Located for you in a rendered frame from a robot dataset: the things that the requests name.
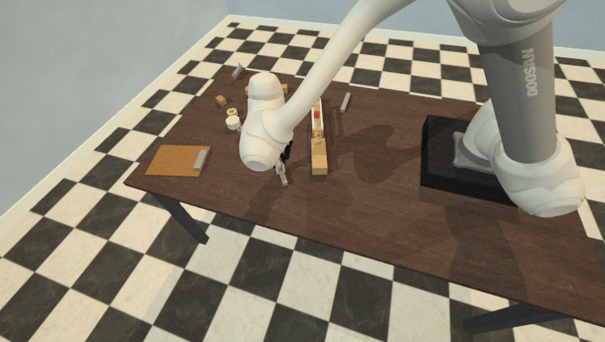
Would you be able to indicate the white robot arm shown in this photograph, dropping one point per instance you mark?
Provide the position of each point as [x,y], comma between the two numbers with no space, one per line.
[515,130]

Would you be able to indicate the cream short cylinder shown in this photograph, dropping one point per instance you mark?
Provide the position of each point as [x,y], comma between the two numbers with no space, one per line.
[233,122]

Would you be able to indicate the brown clipboard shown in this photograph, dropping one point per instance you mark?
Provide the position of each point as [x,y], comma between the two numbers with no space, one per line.
[178,161]

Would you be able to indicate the small brown cube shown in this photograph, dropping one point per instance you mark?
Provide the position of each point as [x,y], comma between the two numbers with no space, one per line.
[221,100]

